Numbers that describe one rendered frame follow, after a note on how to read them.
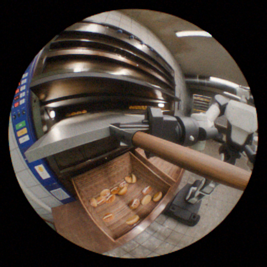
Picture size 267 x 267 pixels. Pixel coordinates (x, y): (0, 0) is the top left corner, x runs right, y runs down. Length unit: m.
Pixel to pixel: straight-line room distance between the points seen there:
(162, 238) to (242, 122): 1.37
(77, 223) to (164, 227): 1.00
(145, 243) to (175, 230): 0.41
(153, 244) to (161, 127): 1.32
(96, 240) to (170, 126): 0.79
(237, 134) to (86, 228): 1.16
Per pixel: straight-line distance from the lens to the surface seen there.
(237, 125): 0.63
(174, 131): 0.18
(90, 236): 0.76
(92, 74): 0.37
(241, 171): 0.15
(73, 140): 0.20
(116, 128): 0.18
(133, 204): 0.65
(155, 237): 1.31
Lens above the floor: 1.26
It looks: 21 degrees down
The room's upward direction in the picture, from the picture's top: straight up
